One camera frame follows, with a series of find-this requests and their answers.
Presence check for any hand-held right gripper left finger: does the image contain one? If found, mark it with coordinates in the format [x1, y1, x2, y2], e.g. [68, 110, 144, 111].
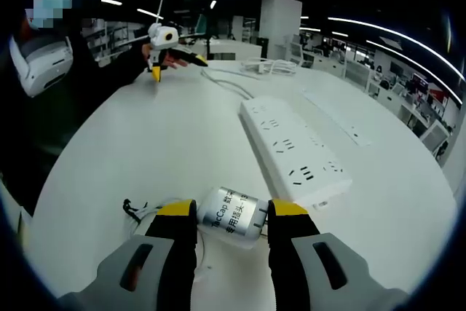
[58, 200, 198, 311]

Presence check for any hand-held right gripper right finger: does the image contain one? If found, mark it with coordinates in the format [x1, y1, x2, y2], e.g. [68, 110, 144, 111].
[267, 198, 408, 311]

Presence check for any white charger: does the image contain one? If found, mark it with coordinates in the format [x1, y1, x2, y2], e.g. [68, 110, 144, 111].
[196, 186, 270, 251]

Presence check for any white power strip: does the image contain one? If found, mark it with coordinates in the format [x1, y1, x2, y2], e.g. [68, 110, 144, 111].
[238, 95, 353, 212]

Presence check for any white flush desk socket panel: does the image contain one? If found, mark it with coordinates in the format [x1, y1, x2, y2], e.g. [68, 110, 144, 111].
[300, 88, 374, 147]

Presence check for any person's left hand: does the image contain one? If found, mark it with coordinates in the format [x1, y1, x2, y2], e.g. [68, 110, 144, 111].
[141, 44, 191, 70]

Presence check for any white chest device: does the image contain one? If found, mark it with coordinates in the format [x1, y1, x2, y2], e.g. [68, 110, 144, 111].
[9, 34, 74, 98]

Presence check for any person in black sleeve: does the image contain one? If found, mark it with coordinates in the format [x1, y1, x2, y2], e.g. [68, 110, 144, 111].
[0, 30, 146, 217]

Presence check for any white power strip cable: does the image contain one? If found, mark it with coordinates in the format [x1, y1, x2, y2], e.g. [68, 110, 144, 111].
[200, 58, 298, 101]

